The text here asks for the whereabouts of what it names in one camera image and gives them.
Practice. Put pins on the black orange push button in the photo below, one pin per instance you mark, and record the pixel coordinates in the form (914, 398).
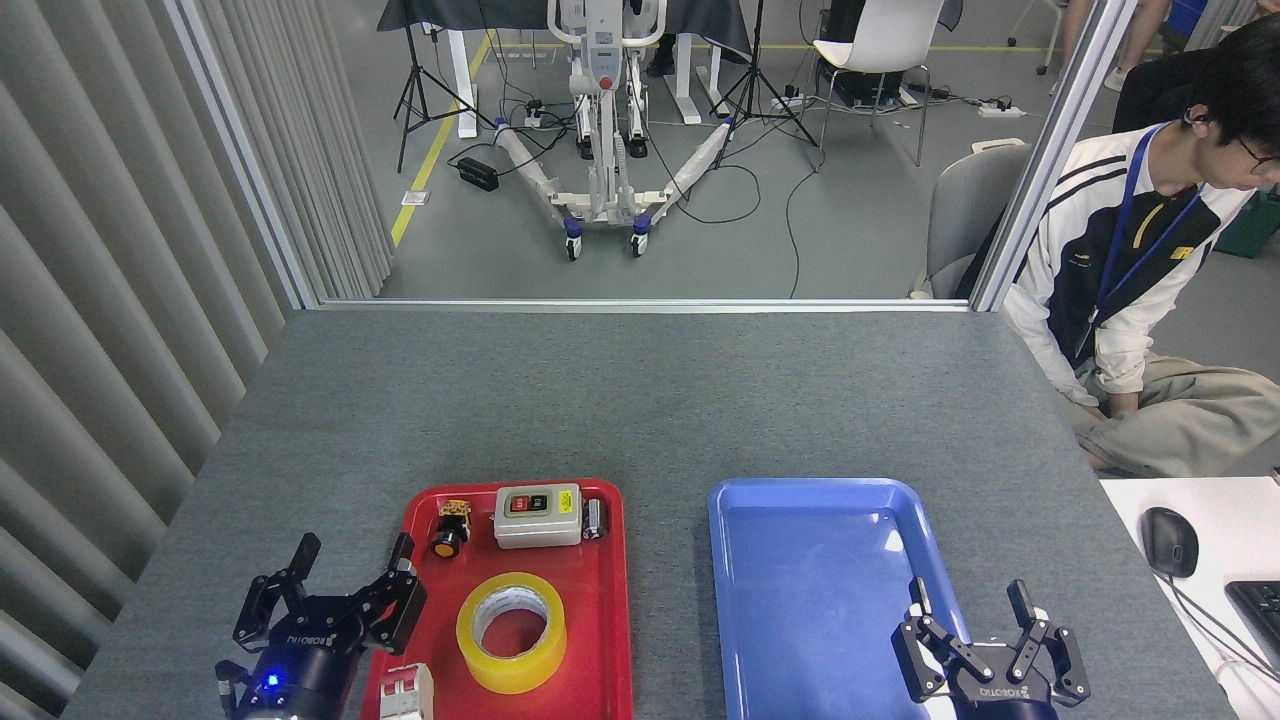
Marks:
(449, 540)

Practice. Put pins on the standing person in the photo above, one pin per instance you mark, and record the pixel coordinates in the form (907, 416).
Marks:
(1140, 40)

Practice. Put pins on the white stand on wheels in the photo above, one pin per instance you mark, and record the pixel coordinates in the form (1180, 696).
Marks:
(603, 150)

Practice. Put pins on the white floor label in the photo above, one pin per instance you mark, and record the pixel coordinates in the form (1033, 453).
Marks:
(415, 198)

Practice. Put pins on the seated person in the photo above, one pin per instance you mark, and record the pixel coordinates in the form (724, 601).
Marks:
(1100, 270)

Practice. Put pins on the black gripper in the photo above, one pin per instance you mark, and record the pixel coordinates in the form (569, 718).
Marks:
(990, 700)
(300, 680)

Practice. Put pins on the green bin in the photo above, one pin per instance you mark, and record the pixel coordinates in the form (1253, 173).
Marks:
(1255, 225)

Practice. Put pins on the yellow tape roll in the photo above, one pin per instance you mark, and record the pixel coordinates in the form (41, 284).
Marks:
(478, 668)

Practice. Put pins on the black keyboard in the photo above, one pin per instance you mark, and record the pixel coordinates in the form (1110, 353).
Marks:
(1260, 615)

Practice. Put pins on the grey vertical blinds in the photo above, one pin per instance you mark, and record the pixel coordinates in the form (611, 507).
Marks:
(100, 300)

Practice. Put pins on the black tripod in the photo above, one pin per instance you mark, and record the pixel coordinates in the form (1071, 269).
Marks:
(755, 80)
(412, 80)

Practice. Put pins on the white chair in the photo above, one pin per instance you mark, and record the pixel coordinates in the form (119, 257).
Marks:
(880, 40)

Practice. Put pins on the white red circuit breaker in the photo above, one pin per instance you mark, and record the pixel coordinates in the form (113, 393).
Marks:
(408, 693)

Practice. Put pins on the blue plastic tray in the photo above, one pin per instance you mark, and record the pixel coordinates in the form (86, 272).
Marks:
(800, 600)

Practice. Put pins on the white desk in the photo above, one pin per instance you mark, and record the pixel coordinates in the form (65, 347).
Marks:
(1230, 520)

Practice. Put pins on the black power adapter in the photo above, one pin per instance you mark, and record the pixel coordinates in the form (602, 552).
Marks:
(478, 174)

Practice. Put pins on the silver frame rail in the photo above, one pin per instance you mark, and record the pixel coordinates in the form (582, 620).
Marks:
(640, 304)

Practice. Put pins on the small silver black cylinder part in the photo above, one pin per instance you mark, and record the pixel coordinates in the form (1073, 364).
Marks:
(595, 518)

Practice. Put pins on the grey chair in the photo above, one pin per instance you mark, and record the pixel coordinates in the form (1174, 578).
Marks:
(970, 210)

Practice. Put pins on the red plastic tray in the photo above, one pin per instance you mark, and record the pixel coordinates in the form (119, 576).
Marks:
(590, 620)

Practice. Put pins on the white push button switch box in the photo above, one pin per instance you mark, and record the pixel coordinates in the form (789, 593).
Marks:
(538, 520)

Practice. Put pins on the black computer mouse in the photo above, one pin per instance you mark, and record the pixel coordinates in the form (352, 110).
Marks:
(1170, 540)

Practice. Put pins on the silver frame post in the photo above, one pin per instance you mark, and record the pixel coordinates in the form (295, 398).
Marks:
(1050, 150)
(240, 150)

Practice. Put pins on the white power strip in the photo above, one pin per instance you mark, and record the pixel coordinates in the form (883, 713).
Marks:
(1002, 110)

